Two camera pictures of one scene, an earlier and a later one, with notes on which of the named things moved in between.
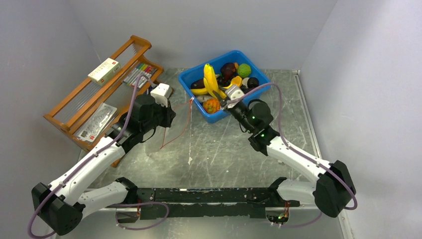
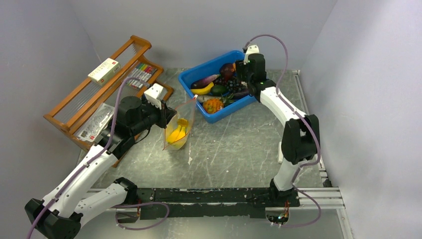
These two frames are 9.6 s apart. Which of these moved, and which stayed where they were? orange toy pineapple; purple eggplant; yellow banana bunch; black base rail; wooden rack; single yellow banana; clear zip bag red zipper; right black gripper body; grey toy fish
Moved: right black gripper body; clear zip bag red zipper; yellow banana bunch
Stayed: purple eggplant; single yellow banana; black base rail; wooden rack; grey toy fish; orange toy pineapple
